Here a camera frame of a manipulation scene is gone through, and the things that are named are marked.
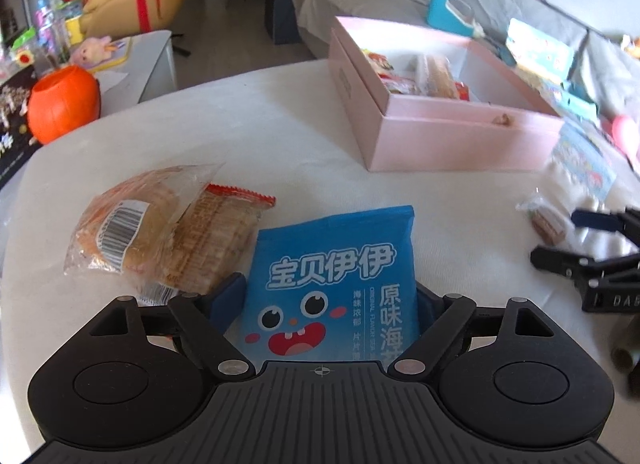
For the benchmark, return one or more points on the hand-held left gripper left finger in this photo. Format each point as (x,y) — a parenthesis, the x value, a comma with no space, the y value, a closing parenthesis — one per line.
(227,301)

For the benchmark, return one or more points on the teal toy box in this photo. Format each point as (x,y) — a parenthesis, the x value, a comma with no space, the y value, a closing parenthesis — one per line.
(445,12)

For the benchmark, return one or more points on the red flat snack packet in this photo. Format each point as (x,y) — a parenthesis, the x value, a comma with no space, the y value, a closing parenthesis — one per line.
(461,91)

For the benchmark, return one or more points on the grey sofa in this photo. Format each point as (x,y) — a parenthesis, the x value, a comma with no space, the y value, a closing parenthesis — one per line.
(550,9)

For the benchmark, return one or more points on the low white table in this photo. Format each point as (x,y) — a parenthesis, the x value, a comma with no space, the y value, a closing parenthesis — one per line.
(150,64)

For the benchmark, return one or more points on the blue seaweed snack packet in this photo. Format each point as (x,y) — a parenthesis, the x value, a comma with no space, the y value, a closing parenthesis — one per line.
(325,269)

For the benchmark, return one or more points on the light blue printed packet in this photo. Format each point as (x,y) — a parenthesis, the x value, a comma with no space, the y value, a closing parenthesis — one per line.
(585,164)

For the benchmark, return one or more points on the pink ball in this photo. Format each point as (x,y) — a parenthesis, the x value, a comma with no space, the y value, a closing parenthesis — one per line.
(627,132)

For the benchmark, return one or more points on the colourful drink bottles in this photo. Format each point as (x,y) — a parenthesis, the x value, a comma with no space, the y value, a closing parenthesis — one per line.
(47,27)

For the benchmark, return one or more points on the pink plush toy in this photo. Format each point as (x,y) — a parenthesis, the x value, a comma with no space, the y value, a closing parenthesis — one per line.
(92,49)

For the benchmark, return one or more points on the small brown cookie packet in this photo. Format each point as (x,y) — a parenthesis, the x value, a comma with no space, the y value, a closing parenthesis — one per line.
(545,221)

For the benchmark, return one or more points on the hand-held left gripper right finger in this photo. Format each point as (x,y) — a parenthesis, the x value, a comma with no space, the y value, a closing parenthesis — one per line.
(427,305)

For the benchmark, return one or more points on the orange pumpkin bucket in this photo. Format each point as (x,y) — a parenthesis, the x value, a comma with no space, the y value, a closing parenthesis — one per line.
(62,104)

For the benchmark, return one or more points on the clear bread packet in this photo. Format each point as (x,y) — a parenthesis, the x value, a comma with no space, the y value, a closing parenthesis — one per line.
(125,224)

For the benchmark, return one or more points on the blue picture book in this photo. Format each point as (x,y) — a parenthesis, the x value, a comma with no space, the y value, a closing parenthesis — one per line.
(537,47)

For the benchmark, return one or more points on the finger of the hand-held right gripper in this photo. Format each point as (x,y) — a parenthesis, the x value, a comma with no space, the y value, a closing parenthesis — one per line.
(560,260)
(595,220)

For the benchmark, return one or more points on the small clear snack packet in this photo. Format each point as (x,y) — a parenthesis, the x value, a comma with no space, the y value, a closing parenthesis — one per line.
(402,85)

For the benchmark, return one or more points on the cracker packet with red ends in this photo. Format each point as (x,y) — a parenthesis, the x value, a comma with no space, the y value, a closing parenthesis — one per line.
(215,239)

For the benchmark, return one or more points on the pink cardboard box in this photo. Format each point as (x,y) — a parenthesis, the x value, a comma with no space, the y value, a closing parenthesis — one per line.
(450,144)

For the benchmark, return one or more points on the small brown nut snack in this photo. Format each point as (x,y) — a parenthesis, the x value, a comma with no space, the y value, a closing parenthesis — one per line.
(502,120)

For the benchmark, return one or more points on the black printed box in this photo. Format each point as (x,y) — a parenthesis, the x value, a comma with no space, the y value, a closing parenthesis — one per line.
(12,144)

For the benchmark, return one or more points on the red and white snack packet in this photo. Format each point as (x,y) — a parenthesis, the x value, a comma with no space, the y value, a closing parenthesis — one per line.
(380,63)

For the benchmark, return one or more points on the long clear cracker packet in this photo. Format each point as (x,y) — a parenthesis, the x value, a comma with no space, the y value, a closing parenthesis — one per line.
(437,77)

